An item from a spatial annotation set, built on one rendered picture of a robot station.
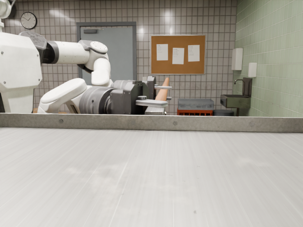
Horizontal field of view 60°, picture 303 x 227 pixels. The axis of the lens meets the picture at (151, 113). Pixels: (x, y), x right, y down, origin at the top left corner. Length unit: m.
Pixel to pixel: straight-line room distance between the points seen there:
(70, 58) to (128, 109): 0.67
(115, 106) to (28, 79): 0.41
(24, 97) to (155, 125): 0.53
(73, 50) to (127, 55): 4.02
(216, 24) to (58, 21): 2.97
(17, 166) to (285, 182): 0.27
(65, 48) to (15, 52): 0.33
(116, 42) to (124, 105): 4.68
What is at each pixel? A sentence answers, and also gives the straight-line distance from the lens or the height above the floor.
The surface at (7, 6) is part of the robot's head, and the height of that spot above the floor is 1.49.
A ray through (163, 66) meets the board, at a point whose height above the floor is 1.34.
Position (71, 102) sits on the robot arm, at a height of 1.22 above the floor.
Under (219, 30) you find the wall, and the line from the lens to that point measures 5.22.
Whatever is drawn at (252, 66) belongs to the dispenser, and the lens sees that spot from 3.90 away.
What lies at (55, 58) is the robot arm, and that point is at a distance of 1.11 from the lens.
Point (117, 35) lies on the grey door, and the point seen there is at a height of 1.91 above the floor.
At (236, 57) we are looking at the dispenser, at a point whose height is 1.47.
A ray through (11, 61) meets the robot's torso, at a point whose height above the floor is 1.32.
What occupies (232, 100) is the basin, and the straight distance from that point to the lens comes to 4.05.
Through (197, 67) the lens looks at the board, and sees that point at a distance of 5.10.
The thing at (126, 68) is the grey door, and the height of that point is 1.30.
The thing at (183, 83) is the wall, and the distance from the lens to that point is 5.11.
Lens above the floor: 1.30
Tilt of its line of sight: 10 degrees down
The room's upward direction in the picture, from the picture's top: straight up
